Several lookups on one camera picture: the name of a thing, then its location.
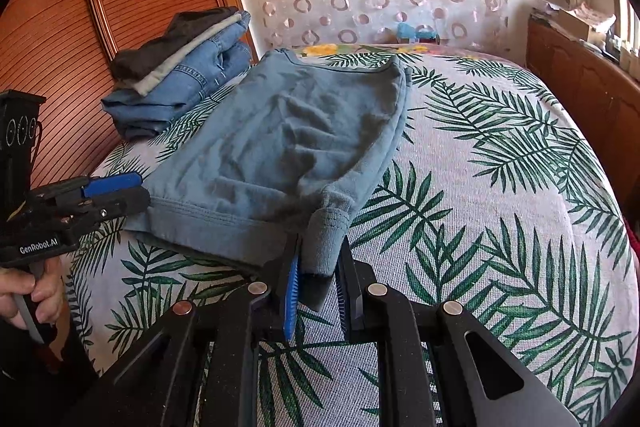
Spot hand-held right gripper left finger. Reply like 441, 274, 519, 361
100, 247, 302, 427

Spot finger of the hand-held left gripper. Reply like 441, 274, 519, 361
65, 186, 152, 222
80, 173, 145, 198

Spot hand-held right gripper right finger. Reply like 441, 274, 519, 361
334, 248, 581, 427

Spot person's left hand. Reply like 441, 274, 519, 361
0, 263, 66, 334

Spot folded blue jeans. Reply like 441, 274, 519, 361
101, 47, 253, 140
160, 11, 253, 108

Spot leaf print bed sheet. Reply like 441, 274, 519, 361
65, 42, 640, 427

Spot blue plush toy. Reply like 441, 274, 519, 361
394, 24, 437, 44

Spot long wooden cabinet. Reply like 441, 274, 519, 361
525, 14, 640, 208

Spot cardboard box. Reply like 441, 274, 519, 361
556, 8, 617, 44

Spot wooden frame window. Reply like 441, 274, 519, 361
612, 0, 640, 58

